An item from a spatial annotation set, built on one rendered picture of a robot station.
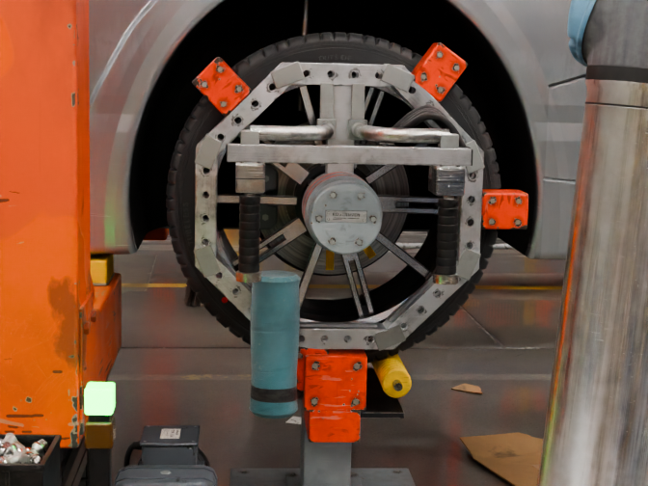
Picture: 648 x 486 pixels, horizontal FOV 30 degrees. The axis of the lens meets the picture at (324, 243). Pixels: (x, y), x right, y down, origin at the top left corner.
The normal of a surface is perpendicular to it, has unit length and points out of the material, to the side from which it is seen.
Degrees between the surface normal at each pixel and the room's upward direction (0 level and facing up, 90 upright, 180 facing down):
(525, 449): 12
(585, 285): 86
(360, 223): 90
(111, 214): 90
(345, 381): 90
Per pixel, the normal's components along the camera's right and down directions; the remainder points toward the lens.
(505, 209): 0.07, 0.15
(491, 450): 0.12, -0.94
